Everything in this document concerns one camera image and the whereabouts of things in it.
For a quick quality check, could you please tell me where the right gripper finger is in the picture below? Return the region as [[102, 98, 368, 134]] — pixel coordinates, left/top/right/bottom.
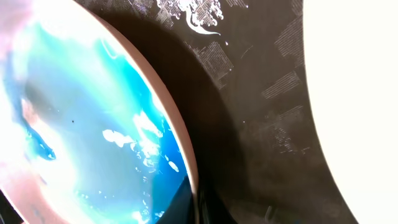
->
[[152, 176, 197, 224]]

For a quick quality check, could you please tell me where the white plate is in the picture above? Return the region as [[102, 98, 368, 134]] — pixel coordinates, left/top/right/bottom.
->
[[1, 1, 200, 223], [303, 0, 397, 223]]

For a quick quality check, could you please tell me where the dark grey serving tray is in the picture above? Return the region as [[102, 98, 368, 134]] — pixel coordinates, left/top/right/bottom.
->
[[0, 0, 358, 224]]

